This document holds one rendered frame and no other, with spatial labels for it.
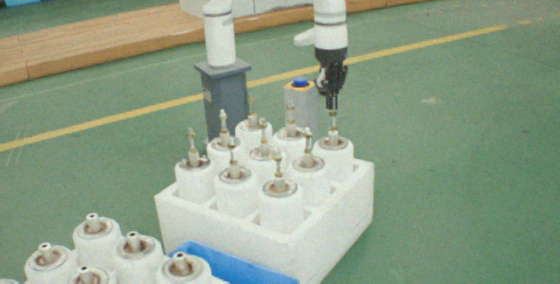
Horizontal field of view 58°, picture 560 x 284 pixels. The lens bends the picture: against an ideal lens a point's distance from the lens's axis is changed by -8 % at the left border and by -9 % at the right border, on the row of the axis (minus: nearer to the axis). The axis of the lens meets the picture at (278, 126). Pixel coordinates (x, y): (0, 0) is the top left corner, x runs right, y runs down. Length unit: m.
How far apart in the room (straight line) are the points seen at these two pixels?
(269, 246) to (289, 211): 0.08
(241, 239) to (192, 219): 0.14
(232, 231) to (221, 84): 0.67
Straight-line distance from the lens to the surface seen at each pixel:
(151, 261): 1.01
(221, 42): 1.74
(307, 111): 1.53
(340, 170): 1.32
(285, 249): 1.13
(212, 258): 1.24
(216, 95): 1.77
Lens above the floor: 0.85
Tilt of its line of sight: 24 degrees down
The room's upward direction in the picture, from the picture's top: 4 degrees counter-clockwise
